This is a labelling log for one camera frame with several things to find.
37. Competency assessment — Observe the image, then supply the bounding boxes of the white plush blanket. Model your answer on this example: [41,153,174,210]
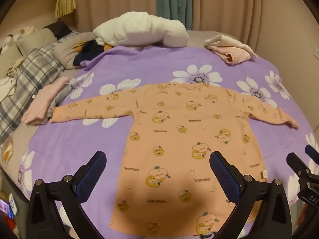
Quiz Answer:
[93,12,189,48]

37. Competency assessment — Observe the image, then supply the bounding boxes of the grey garment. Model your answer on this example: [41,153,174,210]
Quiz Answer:
[45,85,73,119]

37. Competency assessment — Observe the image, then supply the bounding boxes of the grey plaid duvet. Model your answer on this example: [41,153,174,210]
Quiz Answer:
[0,30,80,142]

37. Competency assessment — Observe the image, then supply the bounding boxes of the yellow fringed cloth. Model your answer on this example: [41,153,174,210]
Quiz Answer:
[55,0,77,19]

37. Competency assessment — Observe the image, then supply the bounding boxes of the beige curtain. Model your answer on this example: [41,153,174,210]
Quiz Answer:
[72,0,309,48]

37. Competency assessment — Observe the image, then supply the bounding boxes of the pink garment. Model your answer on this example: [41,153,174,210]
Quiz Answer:
[21,77,70,123]

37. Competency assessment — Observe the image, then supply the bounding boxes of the purple floral blanket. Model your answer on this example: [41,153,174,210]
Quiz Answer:
[17,43,319,239]

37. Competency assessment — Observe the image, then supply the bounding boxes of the navy cloth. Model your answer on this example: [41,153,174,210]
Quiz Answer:
[73,40,105,68]

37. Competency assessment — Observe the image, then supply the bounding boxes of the phone with lit screen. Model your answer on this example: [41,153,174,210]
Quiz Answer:
[0,192,19,221]

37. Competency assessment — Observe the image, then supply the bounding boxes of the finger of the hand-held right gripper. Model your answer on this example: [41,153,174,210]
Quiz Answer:
[286,152,312,179]
[305,144,319,166]

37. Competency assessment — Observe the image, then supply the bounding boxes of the folded pink beige clothes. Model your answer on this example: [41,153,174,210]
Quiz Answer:
[204,34,257,65]

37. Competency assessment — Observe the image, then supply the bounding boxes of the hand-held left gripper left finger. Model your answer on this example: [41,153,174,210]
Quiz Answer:
[26,151,107,239]

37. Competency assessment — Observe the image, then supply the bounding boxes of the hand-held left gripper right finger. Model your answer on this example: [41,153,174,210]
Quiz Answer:
[209,151,292,239]

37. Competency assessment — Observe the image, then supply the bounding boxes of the teal curtain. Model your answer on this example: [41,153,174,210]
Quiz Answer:
[157,0,193,30]

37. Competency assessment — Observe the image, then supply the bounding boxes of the orange printed child's shirt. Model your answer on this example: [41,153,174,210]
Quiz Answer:
[47,82,301,237]

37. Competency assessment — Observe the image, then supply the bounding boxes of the grey pillow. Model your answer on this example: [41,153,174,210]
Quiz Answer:
[52,32,96,69]

